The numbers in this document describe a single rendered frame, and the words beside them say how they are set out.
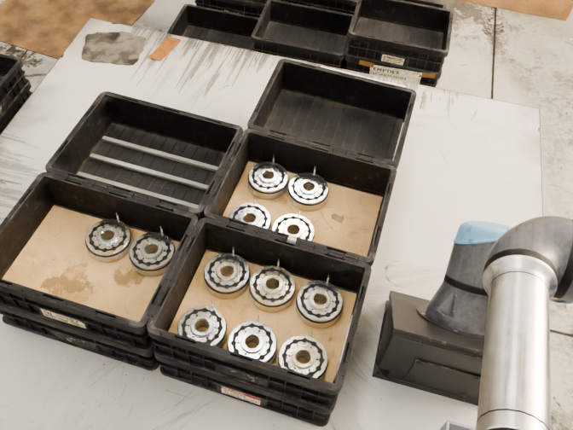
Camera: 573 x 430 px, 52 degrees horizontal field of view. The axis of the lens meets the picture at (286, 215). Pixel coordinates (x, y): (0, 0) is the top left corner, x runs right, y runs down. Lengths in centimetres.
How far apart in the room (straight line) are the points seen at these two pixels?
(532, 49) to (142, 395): 295
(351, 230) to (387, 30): 139
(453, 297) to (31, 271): 94
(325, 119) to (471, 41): 201
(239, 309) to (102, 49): 116
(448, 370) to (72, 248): 89
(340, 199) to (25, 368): 84
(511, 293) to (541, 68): 285
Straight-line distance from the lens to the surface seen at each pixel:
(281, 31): 278
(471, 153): 191
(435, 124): 196
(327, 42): 274
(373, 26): 268
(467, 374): 133
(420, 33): 270
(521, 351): 73
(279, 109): 172
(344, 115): 173
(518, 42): 373
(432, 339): 122
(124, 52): 214
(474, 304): 131
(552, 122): 328
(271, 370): 115
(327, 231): 145
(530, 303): 79
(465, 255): 130
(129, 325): 121
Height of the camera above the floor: 200
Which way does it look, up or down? 53 degrees down
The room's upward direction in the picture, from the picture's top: 5 degrees clockwise
